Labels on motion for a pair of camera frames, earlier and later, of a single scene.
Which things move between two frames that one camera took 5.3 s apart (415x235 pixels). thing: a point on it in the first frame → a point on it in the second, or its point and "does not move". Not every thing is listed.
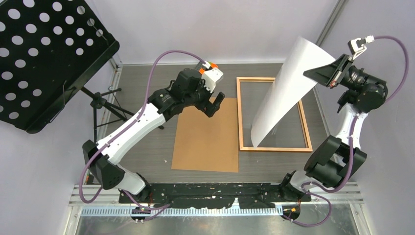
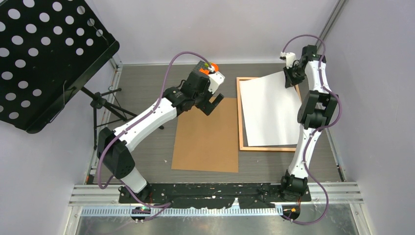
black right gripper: [334, 74] → [288, 81]
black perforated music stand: [49, 50] does not move
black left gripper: [210, 109] does not move
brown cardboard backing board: [208, 144] does not move
